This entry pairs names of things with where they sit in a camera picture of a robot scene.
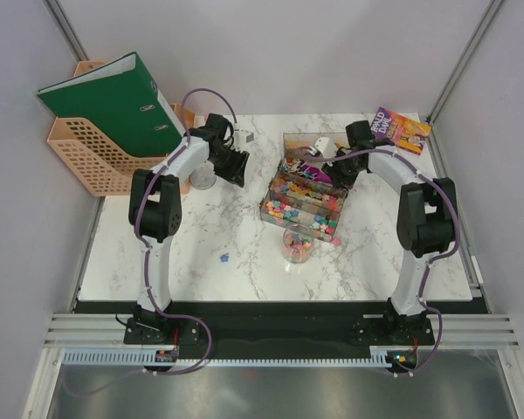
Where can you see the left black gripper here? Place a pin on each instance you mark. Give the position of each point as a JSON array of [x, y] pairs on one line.
[[236, 174]]

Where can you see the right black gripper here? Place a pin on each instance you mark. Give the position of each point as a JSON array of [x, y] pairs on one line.
[[340, 180]]

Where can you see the clear bin lollipops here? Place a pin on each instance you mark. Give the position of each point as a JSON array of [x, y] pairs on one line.
[[288, 165]]

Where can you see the clear bin translucent star candies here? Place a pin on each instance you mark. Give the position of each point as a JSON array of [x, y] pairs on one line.
[[306, 191]]

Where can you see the clear bin opaque star candies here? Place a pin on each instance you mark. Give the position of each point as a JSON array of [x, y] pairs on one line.
[[322, 223]]

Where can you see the magenta plastic scoop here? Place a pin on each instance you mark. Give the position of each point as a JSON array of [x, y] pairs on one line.
[[312, 173]]

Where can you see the clear bin popsicle candies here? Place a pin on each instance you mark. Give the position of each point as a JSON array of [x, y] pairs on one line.
[[307, 140]]

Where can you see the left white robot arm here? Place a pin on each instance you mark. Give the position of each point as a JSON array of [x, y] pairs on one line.
[[155, 207]]

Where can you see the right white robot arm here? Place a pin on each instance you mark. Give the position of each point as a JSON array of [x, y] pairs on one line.
[[427, 225]]

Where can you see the clear jar lid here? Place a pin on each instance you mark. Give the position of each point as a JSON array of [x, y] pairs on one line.
[[202, 180]]

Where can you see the Roald Dahl paperback book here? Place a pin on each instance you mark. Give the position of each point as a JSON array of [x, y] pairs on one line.
[[405, 133]]

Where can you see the peach plastic file rack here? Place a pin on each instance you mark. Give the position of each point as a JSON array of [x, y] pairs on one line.
[[100, 164]]

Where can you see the green lever arch binder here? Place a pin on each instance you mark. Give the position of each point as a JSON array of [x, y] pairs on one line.
[[122, 99]]

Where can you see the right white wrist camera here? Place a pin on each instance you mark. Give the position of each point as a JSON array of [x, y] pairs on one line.
[[325, 147]]

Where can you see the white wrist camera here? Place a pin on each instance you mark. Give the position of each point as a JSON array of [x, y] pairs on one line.
[[242, 138], [325, 147]]

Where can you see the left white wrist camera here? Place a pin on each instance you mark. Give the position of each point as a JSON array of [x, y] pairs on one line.
[[242, 138]]

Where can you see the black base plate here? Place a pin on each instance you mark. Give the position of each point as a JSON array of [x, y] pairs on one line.
[[283, 328]]

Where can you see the white slotted cable duct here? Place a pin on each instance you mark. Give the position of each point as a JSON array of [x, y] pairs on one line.
[[166, 357]]

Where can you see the aluminium rail frame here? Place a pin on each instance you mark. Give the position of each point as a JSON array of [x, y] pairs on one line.
[[467, 373]]

